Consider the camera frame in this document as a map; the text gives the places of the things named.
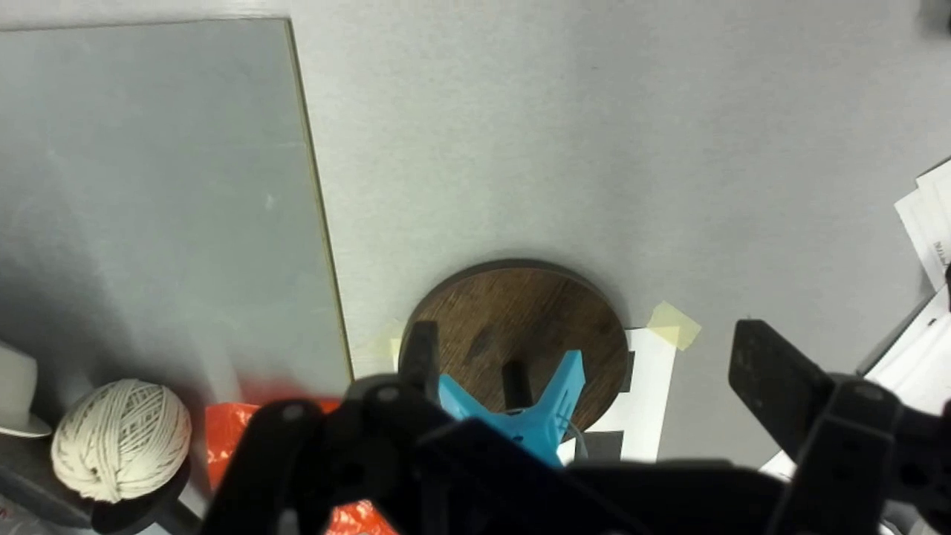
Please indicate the white yarn ball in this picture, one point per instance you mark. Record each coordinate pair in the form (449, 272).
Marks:
(120, 441)

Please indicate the grey table mat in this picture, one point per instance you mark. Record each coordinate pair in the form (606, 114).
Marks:
(150, 196)

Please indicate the round wooden stand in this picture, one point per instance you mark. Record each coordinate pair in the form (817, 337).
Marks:
(507, 316)

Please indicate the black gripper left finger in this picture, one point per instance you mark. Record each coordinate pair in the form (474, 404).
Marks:
(420, 358)

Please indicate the black holder stand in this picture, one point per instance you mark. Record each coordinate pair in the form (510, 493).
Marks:
(120, 514)

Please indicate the beige tape piece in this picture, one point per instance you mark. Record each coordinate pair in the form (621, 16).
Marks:
(676, 325)

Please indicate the blue plastic clip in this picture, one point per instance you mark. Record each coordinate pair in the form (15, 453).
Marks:
(535, 419)

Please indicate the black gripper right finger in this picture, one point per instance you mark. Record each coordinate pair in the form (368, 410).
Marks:
(774, 380)

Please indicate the white cup-shaped object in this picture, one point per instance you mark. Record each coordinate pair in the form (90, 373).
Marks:
(19, 391)

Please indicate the orange plastic bag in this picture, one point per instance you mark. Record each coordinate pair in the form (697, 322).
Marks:
(227, 435)

